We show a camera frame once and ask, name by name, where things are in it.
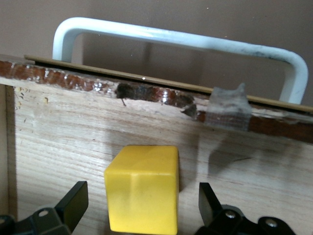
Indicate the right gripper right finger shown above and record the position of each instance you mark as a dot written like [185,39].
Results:
[209,208]

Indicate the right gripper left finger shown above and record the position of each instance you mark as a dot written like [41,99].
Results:
[71,208]

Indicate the yellow cube block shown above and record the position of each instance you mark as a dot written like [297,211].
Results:
[141,195]

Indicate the grey tape patch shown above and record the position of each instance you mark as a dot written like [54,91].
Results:
[228,110]

